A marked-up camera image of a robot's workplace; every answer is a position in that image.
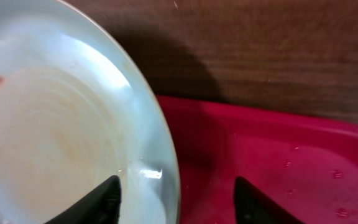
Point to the white plate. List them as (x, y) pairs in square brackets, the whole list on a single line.
[(74, 110)]

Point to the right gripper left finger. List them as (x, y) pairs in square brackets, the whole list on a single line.
[(100, 206)]

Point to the red plastic tray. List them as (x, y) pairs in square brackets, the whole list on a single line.
[(303, 168)]

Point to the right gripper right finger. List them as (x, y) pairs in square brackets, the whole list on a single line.
[(252, 206)]

